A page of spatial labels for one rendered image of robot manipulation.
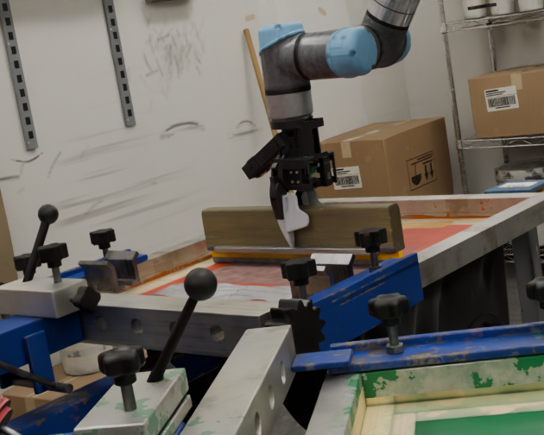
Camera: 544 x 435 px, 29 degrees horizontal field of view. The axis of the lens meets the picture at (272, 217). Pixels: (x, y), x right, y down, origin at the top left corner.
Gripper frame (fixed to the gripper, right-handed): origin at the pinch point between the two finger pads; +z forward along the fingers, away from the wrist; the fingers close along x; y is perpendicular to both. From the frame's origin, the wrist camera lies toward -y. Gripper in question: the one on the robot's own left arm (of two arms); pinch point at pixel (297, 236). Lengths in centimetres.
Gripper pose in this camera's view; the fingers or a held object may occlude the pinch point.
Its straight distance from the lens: 179.8
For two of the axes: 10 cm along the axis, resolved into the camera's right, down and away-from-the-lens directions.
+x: 6.3, -2.3, 7.4
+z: 1.3, 9.7, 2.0
